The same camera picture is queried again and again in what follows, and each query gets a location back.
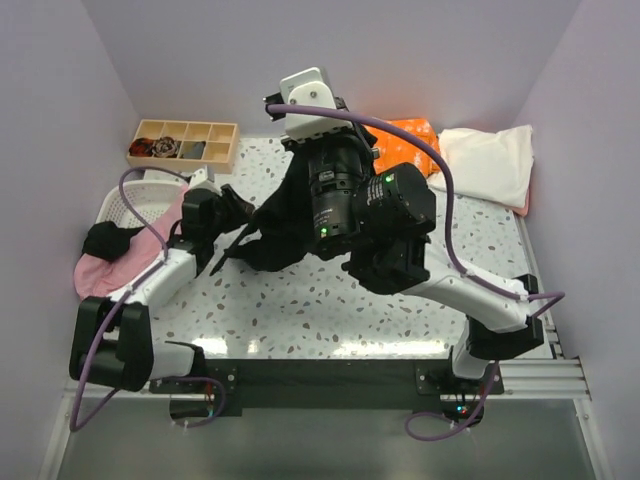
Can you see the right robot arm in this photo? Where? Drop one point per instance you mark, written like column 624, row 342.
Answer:
column 382, row 223

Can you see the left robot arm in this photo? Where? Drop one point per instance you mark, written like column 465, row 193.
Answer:
column 112, row 344

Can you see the orange white folded t-shirt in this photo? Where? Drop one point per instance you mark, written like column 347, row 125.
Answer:
column 393, row 150

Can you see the wooden compartment box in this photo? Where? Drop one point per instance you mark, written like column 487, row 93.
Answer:
column 221, row 139

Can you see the pink folded t-shirt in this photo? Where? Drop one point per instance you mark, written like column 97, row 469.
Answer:
column 522, row 211

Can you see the black garment in basket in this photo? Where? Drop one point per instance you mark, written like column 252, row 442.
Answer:
column 107, row 241

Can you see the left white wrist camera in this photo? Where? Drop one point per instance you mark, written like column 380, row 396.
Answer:
column 202, row 179

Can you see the aluminium rail frame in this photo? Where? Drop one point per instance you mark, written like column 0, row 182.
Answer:
column 541, row 427

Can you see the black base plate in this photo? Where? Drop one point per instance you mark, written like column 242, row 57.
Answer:
column 361, row 384

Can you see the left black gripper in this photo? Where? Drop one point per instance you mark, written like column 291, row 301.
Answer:
column 239, row 208

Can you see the black t-shirt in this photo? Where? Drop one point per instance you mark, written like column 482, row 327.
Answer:
column 280, row 233

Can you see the grey rolled fabric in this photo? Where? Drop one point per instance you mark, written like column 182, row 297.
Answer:
column 193, row 150

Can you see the pink t-shirt in basket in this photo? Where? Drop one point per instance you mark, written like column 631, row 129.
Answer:
column 96, row 277

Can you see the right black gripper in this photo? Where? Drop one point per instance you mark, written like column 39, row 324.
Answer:
column 353, row 134

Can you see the brown patterned rolled fabric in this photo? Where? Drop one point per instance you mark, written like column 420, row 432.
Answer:
column 165, row 147

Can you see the white laundry basket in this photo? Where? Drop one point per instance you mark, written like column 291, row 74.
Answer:
column 158, row 202

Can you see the red black rolled fabric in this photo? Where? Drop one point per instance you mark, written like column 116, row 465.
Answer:
column 141, row 147

